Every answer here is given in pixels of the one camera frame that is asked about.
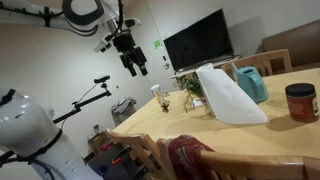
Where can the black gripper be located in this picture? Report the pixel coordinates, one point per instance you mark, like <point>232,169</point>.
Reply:
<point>128,50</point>

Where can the brown star-shaped ornament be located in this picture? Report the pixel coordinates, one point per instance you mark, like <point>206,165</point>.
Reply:
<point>165,107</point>

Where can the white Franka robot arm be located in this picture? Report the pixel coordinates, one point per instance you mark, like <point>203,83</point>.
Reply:
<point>30,123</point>

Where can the tall white printed canister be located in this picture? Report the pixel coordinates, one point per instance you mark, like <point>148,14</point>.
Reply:
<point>155,91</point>

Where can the green sticky note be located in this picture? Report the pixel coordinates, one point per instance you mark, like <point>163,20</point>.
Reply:
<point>157,44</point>

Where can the grey cloth bag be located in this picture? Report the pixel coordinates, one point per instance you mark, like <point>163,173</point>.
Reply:
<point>123,106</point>

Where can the white television stand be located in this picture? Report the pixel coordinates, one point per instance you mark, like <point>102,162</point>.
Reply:
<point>186,71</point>

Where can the potted green trailing plant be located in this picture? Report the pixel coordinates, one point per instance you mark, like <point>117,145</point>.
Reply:
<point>191,85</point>

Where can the white napkin under plant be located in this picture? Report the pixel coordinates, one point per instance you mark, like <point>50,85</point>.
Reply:
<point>197,103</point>

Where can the black flat screen television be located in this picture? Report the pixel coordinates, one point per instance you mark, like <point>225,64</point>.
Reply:
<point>200,41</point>

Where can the wooden slat-back chair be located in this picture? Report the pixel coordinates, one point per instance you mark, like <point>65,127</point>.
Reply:
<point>140,140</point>
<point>266,56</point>

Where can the white paper towel roll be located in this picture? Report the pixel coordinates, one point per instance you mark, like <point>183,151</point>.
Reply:
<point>230,100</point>

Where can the red patterned cloth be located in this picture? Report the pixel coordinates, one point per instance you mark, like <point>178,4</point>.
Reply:
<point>183,156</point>

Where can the black storage case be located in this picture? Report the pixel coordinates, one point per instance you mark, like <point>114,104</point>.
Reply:
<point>113,166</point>

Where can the teal watering can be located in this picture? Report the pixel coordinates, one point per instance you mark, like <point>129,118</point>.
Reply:
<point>255,85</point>

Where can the brown sofa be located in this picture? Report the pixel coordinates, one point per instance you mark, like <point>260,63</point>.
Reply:
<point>296,43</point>

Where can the red-brown jar black lid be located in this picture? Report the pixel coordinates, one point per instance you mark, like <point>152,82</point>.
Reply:
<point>301,105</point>

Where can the black camera on stand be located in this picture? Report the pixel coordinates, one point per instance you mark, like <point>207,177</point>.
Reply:
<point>101,79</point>

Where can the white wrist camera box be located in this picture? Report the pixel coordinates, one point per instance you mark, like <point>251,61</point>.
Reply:
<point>103,45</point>

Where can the black articulated camera stand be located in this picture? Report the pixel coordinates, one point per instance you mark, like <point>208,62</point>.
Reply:
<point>83,104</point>

